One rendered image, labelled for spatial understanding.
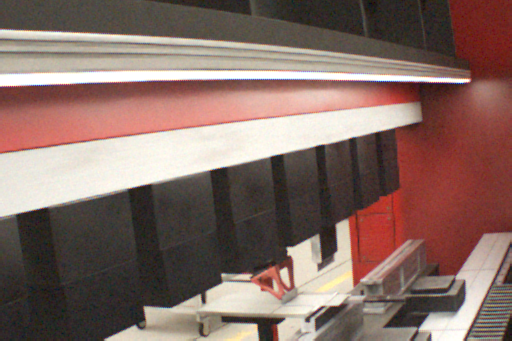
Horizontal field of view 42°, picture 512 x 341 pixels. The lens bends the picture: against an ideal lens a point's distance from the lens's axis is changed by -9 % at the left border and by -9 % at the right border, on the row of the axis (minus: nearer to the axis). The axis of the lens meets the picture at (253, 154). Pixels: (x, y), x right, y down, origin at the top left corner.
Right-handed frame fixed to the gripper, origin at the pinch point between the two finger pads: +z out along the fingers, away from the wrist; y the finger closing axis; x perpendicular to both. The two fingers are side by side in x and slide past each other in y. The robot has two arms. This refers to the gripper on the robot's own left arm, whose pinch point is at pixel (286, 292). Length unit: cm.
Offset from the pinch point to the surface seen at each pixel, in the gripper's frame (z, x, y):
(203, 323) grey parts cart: -2, 202, 246
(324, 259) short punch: -2.3, -14.1, -4.3
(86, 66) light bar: -22, -52, -102
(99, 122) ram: -29, -32, -76
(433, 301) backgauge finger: 16.9, -30.9, -6.0
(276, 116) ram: -27.5, -30.7, -27.5
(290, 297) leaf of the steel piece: 1.4, -0.6, -0.4
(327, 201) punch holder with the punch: -12.1, -21.8, -6.0
